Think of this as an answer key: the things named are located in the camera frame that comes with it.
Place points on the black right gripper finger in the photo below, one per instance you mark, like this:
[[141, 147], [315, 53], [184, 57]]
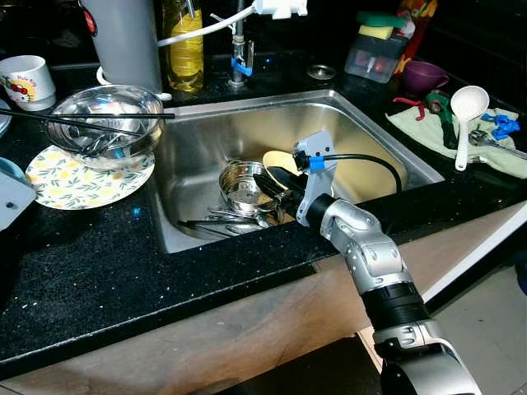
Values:
[[278, 174], [268, 193]]

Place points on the yellow plate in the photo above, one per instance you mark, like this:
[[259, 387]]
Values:
[[280, 160]]

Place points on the black chopstick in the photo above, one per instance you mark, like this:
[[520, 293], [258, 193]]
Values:
[[156, 116], [206, 222]]

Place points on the steel spoon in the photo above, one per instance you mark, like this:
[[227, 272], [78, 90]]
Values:
[[239, 216], [107, 144]]

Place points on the large steel bowl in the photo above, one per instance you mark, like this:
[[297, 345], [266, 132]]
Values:
[[66, 103]]

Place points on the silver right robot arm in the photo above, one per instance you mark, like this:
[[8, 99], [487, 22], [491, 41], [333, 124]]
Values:
[[370, 255]]

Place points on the small steel pot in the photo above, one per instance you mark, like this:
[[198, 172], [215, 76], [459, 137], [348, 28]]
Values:
[[243, 189]]

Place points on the stainless steel sink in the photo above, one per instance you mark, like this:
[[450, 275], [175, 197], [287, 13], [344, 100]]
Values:
[[247, 132]]

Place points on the round metal lid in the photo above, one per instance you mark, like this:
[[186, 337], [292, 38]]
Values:
[[321, 72]]

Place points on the steel faucet with blue valve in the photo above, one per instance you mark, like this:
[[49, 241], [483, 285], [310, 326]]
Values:
[[240, 66]]

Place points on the light green cloth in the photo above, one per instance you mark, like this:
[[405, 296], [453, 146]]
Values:
[[412, 125]]

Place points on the clear plastic sponge holder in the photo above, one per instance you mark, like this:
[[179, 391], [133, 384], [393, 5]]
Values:
[[375, 62]]

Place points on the yellow oil bottle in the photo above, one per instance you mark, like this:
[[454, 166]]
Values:
[[183, 58]]

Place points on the white tap adapter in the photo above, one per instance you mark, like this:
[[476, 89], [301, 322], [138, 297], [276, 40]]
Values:
[[280, 8]]

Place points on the yellow sponge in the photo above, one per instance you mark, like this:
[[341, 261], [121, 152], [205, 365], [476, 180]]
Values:
[[375, 32]]

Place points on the purple cup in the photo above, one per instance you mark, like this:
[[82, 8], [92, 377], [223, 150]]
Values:
[[424, 76]]

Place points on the green scouring pad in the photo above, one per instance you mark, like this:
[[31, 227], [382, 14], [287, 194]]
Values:
[[379, 19]]

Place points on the floral print plate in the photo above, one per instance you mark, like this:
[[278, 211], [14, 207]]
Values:
[[74, 185]]

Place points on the white plastic ladle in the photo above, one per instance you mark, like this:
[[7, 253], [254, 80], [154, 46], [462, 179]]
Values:
[[471, 103]]

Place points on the steel utensil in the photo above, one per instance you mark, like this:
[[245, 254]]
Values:
[[486, 140]]

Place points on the grey cylindrical water filter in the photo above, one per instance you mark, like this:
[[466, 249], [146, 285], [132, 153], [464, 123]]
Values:
[[123, 41]]

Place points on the red packet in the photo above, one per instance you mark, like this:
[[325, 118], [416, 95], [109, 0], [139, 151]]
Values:
[[420, 10]]

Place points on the blue plastic clip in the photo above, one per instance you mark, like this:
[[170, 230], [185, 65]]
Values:
[[502, 125]]

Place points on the white mug with cartoon print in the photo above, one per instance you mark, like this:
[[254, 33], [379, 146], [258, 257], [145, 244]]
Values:
[[29, 82]]

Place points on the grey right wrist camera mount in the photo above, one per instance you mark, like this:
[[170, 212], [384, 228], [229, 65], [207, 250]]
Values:
[[317, 193]]

